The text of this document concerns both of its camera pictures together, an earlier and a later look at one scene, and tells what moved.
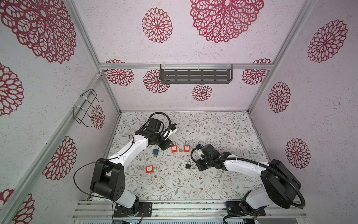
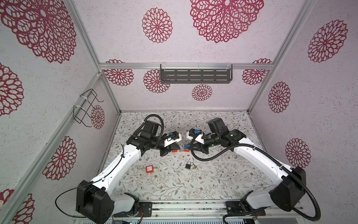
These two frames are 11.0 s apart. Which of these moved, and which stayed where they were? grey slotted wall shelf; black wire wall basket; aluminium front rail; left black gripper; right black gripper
Moved: right black gripper; left black gripper
Stayed: black wire wall basket; aluminium front rail; grey slotted wall shelf
